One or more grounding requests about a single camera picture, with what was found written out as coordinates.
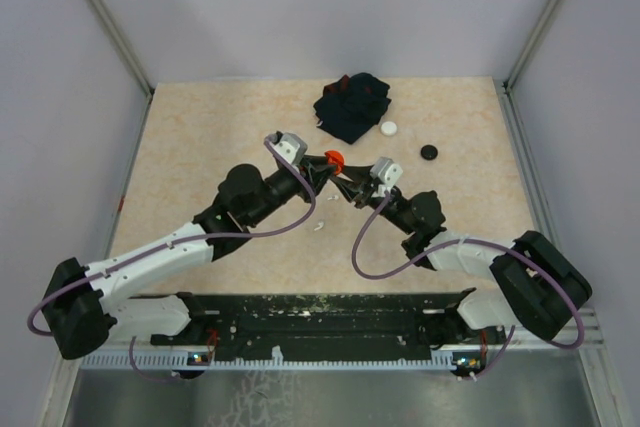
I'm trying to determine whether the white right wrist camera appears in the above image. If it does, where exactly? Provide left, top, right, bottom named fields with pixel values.
left=370, top=157, right=403, bottom=187

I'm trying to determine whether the aluminium corner post left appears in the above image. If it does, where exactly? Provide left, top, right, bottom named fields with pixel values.
left=85, top=0, right=155, bottom=101

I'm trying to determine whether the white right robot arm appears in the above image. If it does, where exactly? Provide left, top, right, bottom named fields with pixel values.
left=332, top=158, right=593, bottom=343

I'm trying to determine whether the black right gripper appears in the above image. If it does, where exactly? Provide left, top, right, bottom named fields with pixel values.
left=333, top=164, right=417, bottom=235

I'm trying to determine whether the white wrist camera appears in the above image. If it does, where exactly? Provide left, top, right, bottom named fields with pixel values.
left=275, top=133, right=308, bottom=166
left=370, top=157, right=403, bottom=187

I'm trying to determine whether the orange earbud charging case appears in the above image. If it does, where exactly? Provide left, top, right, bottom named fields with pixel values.
left=324, top=150, right=345, bottom=175

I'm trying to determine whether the aluminium corner post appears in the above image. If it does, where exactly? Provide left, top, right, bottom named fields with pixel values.
left=85, top=0, right=155, bottom=101
left=502, top=0, right=565, bottom=95

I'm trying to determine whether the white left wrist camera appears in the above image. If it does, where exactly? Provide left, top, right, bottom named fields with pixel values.
left=275, top=133, right=308, bottom=166

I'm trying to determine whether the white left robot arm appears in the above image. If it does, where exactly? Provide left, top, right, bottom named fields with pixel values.
left=36, top=156, right=340, bottom=360

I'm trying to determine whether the white earbud charging case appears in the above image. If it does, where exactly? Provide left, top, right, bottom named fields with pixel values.
left=380, top=121, right=398, bottom=136

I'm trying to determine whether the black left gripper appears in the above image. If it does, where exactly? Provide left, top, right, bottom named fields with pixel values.
left=247, top=155, right=339, bottom=227

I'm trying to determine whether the aluminium corner post right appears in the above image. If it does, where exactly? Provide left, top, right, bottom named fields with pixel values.
left=502, top=0, right=565, bottom=95

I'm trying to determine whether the black earbud charging case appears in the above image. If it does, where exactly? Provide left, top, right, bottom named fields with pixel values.
left=420, top=144, right=439, bottom=161

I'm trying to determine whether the white cable duct strip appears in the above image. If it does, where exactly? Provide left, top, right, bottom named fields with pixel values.
left=79, top=349, right=481, bottom=372

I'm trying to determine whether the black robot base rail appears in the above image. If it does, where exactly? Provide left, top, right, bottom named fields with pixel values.
left=150, top=292, right=505, bottom=363

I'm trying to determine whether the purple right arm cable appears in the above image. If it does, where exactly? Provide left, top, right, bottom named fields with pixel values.
left=352, top=186, right=587, bottom=351

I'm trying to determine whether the dark navy folded cloth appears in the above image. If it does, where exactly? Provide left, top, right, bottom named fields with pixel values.
left=313, top=72, right=391, bottom=145

